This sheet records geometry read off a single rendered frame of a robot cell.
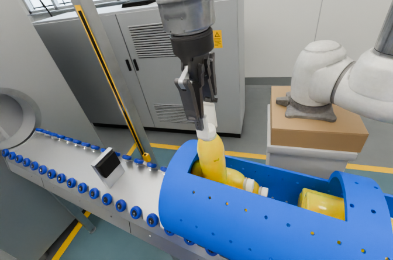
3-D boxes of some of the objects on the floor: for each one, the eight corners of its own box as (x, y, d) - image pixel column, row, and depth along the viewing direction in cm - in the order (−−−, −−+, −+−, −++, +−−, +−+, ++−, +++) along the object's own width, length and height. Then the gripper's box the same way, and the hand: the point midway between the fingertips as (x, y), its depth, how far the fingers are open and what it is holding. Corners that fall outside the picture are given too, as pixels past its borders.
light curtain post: (169, 204, 178) (72, -26, 80) (175, 206, 175) (82, -28, 77) (165, 210, 174) (58, -24, 76) (171, 212, 171) (68, -26, 73)
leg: (93, 225, 173) (51, 181, 137) (97, 228, 171) (57, 183, 134) (87, 232, 169) (44, 188, 133) (92, 234, 166) (48, 191, 130)
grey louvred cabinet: (112, 107, 334) (67, 12, 250) (245, 113, 267) (243, -14, 184) (90, 128, 293) (27, 23, 209) (240, 141, 226) (236, -4, 143)
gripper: (192, 17, 42) (206, 110, 55) (143, 46, 30) (177, 153, 44) (226, 15, 38) (233, 114, 52) (187, 45, 27) (209, 162, 40)
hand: (206, 121), depth 46 cm, fingers closed on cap, 4 cm apart
